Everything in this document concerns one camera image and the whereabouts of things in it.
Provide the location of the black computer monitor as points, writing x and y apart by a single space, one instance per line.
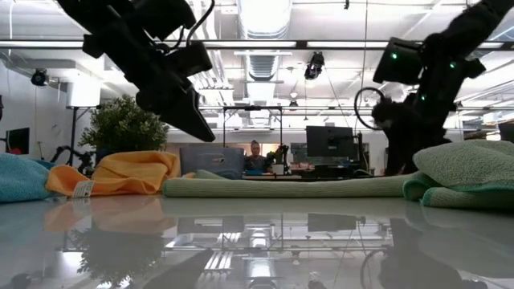
329 140

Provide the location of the silver ventilation duct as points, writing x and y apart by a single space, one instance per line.
265 16

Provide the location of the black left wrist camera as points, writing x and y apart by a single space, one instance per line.
190 60

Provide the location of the small green potted plant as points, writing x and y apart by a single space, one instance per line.
120 124

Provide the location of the white box light on stand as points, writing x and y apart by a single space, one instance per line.
83 95

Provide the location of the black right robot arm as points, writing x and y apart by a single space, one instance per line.
474 24

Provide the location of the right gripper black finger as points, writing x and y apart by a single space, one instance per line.
399 156
427 145

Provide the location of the black metal table frame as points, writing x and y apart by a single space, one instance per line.
321 177

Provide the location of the blue microfiber towel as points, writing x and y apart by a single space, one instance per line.
20 176

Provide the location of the dark grey plastic bin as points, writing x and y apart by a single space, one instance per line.
209 160

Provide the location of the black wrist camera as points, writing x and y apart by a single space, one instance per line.
190 60
387 114

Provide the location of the black wall screen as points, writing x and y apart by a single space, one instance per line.
18 140

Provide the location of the light green microfiber towel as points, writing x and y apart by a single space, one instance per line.
462 164
281 188

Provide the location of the overhead light bar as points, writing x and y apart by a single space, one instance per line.
261 44

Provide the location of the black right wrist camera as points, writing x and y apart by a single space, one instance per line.
387 114

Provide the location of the background black robot arm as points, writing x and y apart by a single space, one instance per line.
85 160
281 154

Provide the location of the black hanging ceiling camera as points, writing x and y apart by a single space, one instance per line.
314 64

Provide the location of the person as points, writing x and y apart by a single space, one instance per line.
255 160

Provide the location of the orange microfiber towel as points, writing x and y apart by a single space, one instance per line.
128 172

